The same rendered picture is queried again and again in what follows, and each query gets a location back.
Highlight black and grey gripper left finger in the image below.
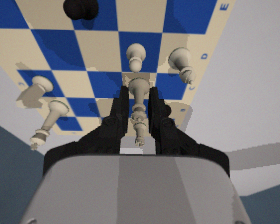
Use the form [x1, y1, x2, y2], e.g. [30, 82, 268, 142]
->
[43, 86, 129, 175]

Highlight blue and cream chessboard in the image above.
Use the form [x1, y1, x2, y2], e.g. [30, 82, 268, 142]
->
[0, 0, 236, 135]

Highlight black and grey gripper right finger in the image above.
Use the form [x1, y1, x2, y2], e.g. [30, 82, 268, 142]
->
[148, 87, 230, 178]

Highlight white pawn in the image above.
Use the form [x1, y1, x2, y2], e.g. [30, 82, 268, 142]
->
[126, 43, 146, 73]

